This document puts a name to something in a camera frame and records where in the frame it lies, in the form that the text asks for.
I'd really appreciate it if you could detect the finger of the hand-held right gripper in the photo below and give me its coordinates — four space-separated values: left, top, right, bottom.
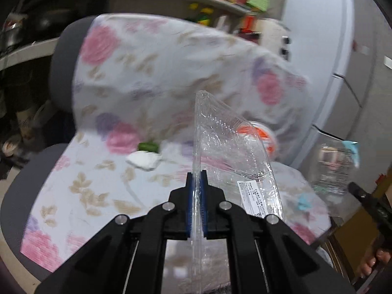
347 182 372 204

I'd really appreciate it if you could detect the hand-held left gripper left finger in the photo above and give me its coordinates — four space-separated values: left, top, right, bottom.
35 171 196 294

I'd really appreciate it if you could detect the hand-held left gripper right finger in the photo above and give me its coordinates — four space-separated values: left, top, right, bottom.
199 170 357 294

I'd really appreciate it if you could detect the clear plastic bag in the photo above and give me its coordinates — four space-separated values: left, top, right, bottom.
312 139 360 196

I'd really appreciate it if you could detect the clear plastic container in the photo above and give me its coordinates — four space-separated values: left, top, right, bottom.
191 90 284 294

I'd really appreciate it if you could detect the person's right hand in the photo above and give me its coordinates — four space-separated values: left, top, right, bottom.
357 248 389 279

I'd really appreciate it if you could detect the yellow wooden board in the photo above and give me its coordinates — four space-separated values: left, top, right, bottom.
332 187 386 282

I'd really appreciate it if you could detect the white crumpled tissue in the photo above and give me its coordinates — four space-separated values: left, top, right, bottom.
126 151 163 171

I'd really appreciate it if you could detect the green crumpled wrapper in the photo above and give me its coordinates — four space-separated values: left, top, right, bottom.
138 141 160 153

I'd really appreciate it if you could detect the orange instant noodle cup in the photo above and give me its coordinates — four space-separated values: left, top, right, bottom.
237 121 279 161

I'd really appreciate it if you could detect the floral printed cloth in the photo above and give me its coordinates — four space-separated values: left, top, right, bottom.
20 14 331 273

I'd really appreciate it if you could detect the white refrigerator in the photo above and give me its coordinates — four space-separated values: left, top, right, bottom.
280 0 380 169

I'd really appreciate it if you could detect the white air fryer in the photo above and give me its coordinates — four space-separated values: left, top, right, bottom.
260 18 291 63

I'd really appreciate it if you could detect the yellow green bottle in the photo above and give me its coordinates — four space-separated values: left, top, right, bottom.
197 8 213 25

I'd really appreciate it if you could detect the grey office chair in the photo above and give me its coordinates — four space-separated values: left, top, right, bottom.
0 15 334 282

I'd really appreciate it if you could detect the white kitchen counter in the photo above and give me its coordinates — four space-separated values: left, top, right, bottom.
0 37 60 71

